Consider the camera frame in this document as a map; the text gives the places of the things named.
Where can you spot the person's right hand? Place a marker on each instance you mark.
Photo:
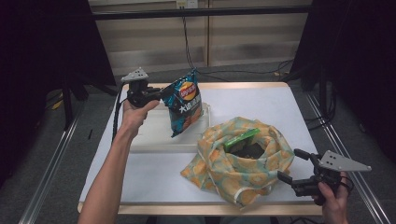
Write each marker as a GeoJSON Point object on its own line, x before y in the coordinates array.
{"type": "Point", "coordinates": [334, 202]}

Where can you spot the blue potato chip bag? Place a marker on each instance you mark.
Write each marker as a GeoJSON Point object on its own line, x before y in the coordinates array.
{"type": "Point", "coordinates": [183, 105]}

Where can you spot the white plastic tray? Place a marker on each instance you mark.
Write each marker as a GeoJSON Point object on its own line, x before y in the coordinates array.
{"type": "Point", "coordinates": [152, 137]}

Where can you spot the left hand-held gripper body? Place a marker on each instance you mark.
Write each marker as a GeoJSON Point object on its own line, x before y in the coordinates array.
{"type": "Point", "coordinates": [138, 91]}

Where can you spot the metal floor rail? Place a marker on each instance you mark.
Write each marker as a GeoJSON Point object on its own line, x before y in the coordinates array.
{"type": "Point", "coordinates": [364, 193]}
{"type": "Point", "coordinates": [46, 180]}

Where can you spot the green seaweed snack packet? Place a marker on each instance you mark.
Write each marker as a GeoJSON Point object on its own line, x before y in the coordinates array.
{"type": "Point", "coordinates": [241, 138]}

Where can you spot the orange patterned fabric bag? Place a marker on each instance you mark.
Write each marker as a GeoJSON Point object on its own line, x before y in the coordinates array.
{"type": "Point", "coordinates": [230, 177]}

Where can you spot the dark curtain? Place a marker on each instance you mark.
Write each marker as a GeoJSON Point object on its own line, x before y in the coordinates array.
{"type": "Point", "coordinates": [37, 62]}
{"type": "Point", "coordinates": [361, 62]}

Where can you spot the person's left hand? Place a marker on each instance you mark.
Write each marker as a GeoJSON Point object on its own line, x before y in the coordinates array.
{"type": "Point", "coordinates": [135, 116]}

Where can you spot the small black floor object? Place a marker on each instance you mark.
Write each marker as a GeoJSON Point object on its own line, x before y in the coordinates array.
{"type": "Point", "coordinates": [90, 133]}

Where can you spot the white wall socket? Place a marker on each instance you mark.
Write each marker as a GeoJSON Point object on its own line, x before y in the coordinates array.
{"type": "Point", "coordinates": [186, 3]}

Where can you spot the black horizontal metal bar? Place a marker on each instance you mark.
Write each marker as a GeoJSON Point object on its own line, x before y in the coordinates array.
{"type": "Point", "coordinates": [199, 12]}

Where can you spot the white table mat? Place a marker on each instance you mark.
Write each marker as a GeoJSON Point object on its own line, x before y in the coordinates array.
{"type": "Point", "coordinates": [155, 177]}

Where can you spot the yellow floor tape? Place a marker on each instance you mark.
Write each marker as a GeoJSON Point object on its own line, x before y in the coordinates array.
{"type": "Point", "coordinates": [57, 105]}

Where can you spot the black snack packet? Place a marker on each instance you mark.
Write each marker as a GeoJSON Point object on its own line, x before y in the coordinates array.
{"type": "Point", "coordinates": [250, 151]}

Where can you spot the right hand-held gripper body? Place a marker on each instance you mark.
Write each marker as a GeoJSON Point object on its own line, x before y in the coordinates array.
{"type": "Point", "coordinates": [339, 163]}

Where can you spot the black metal stand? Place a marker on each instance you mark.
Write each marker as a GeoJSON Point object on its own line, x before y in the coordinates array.
{"type": "Point", "coordinates": [67, 102]}

